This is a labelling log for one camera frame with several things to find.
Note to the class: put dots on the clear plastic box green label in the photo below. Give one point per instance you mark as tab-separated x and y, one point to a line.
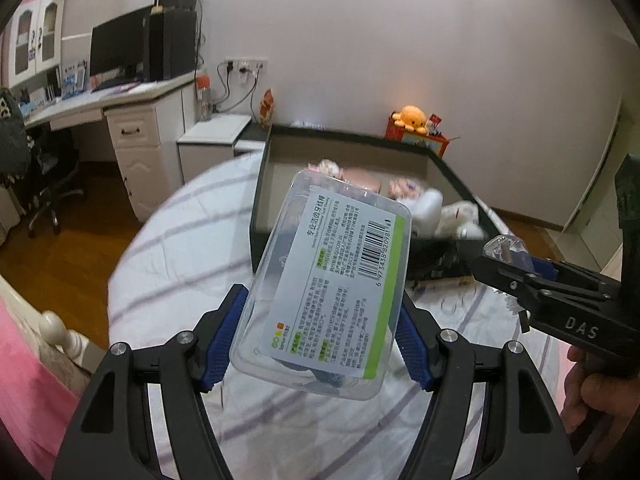
330	285

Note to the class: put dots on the red toy box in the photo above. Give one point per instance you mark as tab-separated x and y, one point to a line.
440	145

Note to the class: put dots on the pink blanket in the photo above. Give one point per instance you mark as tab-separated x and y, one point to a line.
30	385

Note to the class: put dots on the white hutch cabinet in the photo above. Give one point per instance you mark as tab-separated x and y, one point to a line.
35	40

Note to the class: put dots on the white door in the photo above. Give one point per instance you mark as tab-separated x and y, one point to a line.
595	185

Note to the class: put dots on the black computer tower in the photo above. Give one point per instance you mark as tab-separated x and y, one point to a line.
172	45

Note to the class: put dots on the black office chair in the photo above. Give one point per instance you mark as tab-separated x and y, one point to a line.
50	180

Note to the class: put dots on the orange-capped bottle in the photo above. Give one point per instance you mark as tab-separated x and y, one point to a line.
204	100

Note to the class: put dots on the small pink block toy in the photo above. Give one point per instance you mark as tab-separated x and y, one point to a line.
406	187

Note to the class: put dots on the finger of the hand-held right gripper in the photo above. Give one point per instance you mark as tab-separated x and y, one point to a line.
575	320
575	272

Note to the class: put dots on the white wall outlet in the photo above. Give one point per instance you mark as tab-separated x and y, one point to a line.
246	66

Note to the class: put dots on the person's right hand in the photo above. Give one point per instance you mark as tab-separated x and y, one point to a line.
585	390

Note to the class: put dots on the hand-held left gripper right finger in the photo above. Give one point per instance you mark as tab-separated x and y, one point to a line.
415	345

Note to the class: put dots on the white desk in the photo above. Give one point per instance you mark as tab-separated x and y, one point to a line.
140	130

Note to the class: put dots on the blue white box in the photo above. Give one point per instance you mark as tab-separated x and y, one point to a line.
74	79

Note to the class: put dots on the baby doll figure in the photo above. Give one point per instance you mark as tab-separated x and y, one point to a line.
365	180

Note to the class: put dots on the red yellow ornament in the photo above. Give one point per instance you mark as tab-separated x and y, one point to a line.
266	109

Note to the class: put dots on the small red white figure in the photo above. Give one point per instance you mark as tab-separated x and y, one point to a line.
435	124

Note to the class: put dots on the orange octopus plush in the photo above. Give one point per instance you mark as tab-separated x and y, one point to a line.
411	117

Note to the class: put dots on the cream bed footboard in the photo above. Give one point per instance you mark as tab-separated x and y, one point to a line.
60	332

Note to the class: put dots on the white side cabinet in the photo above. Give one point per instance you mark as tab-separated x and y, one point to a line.
210	145

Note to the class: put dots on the grey jacket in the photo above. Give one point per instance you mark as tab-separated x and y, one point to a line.
11	135

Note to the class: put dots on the white round-headed figure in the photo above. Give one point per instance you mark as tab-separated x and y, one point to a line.
460	217

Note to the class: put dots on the black computer monitor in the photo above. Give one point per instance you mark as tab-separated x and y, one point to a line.
120	45

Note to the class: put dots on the dark green tray box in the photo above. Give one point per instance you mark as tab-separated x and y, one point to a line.
270	200

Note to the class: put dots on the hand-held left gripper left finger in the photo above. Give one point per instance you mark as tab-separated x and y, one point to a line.
227	330

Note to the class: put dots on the striped white tablecloth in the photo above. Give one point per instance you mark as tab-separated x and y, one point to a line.
170	270

